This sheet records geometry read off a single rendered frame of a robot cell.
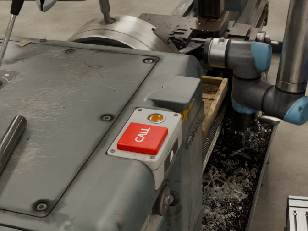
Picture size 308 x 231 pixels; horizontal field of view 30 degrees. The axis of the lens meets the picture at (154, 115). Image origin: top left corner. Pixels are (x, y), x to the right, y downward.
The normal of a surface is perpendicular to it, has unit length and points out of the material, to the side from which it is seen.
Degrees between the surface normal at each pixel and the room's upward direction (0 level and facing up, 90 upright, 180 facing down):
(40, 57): 0
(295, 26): 81
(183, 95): 0
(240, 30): 0
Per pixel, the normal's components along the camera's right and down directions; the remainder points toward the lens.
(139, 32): 0.36, -0.72
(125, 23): 0.11, -0.82
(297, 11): -0.65, 0.29
